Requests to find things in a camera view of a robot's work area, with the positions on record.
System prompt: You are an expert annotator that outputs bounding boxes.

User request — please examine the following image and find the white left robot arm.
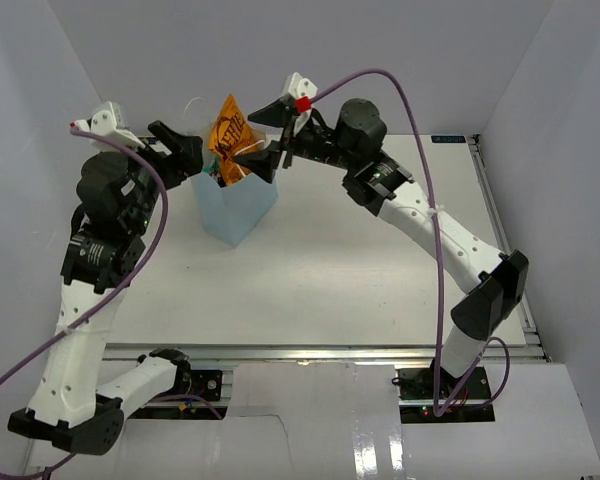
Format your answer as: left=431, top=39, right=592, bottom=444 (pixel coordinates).
left=8, top=120, right=203, bottom=455

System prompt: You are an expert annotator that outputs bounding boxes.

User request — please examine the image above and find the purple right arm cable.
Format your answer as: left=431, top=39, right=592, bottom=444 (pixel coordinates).
left=297, top=68, right=511, bottom=418

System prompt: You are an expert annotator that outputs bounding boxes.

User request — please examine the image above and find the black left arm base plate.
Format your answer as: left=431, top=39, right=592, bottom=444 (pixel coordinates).
left=187, top=370, right=223, bottom=402

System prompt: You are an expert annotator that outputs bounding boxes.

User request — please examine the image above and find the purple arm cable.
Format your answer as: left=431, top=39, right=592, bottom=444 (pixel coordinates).
left=297, top=68, right=511, bottom=418
left=0, top=122, right=226, bottom=474

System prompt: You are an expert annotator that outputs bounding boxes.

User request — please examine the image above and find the light blue paper bag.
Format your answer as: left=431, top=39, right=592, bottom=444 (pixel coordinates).
left=181, top=96, right=280, bottom=247

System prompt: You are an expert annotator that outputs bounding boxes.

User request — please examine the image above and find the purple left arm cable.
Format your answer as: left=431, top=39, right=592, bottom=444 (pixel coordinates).
left=0, top=122, right=226, bottom=474

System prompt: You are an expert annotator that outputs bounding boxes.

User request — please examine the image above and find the teal Fox's mint candy bag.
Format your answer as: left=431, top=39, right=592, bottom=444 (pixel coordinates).
left=203, top=157, right=221, bottom=178

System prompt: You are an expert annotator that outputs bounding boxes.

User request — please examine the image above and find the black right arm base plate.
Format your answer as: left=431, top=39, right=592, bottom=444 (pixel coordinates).
left=391, top=367, right=491, bottom=400

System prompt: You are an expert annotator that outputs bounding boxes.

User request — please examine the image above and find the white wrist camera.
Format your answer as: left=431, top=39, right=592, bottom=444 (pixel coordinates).
left=282, top=72, right=318, bottom=135
left=70, top=101, right=145, bottom=151

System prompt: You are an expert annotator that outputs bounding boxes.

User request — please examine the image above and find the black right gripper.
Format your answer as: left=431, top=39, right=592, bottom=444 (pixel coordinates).
left=234, top=99, right=359, bottom=183

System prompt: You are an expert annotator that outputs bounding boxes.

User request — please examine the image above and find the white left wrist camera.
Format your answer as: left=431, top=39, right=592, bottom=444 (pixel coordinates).
left=70, top=101, right=145, bottom=151

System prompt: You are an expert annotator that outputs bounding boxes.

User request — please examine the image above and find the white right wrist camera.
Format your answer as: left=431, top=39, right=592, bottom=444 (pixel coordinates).
left=282, top=72, right=318, bottom=135

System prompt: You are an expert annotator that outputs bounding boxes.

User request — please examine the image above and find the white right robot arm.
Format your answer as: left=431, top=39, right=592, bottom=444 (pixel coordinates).
left=235, top=96, right=529, bottom=399

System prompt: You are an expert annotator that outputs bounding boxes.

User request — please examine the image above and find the aluminium front frame rail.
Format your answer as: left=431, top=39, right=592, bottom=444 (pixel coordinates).
left=104, top=344, right=545, bottom=361

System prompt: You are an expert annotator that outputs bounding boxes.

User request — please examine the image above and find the orange Kettle chips bag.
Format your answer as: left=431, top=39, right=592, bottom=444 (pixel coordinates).
left=208, top=94, right=259, bottom=187

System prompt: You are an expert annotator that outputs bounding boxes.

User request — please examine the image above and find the white front cover sheet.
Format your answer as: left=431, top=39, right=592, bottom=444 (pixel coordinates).
left=57, top=363, right=600, bottom=479

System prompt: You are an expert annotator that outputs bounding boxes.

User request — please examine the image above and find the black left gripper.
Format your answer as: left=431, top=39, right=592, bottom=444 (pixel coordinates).
left=115, top=120, right=204, bottom=235

